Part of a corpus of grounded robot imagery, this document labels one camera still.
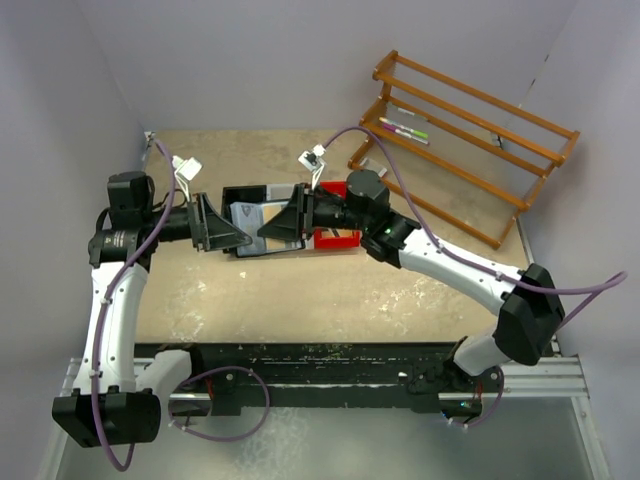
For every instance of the white plastic bin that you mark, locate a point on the white plastic bin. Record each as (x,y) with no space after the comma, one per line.
(279,192)

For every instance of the green capped marker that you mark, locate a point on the green capped marker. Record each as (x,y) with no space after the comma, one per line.
(384,120)

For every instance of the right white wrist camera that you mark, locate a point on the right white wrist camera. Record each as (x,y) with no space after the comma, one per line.
(313,161)

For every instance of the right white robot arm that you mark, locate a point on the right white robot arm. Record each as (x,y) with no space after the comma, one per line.
(527,308)

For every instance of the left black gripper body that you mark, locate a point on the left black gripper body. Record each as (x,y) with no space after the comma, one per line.
(193,212)

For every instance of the pink marker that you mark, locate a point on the pink marker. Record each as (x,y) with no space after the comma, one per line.
(406,134)

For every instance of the wooden tiered rack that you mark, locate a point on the wooden tiered rack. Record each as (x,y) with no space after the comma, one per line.
(487,161)

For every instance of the black plastic bin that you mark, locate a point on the black plastic bin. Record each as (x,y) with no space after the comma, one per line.
(246,194)

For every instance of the black card holder wallet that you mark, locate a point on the black card holder wallet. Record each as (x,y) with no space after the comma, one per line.
(250,217)

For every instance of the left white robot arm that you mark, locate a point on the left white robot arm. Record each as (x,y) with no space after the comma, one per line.
(109,403)

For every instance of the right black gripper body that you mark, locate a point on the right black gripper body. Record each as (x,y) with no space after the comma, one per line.
(308,211)

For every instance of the red plastic bin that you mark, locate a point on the red plastic bin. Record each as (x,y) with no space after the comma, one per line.
(334,238)

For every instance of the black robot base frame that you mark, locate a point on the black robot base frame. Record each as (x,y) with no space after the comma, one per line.
(414,376)

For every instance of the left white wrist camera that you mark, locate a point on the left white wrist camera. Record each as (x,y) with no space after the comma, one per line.
(185,170)

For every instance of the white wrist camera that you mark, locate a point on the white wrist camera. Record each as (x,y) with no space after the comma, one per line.
(313,161)
(185,170)

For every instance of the grey marker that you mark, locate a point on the grey marker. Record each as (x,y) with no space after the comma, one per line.
(409,113)

